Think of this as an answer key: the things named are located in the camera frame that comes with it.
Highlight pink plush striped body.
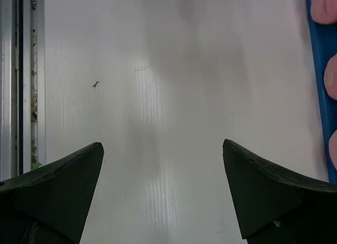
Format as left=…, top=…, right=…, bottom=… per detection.
left=324, top=55, right=337, bottom=100

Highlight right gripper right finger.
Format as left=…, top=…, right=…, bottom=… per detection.
left=223, top=139, right=336, bottom=243

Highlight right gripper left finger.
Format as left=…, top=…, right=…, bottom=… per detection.
left=1, top=142, right=104, bottom=243

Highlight aluminium rail frame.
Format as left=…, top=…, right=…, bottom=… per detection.
left=1, top=0, right=46, bottom=180

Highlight blue wooden toy shelf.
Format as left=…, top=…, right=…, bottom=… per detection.
left=306, top=0, right=336, bottom=184

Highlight pink frog plush striped shirt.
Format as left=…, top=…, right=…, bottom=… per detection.
left=311, top=0, right=336, bottom=25

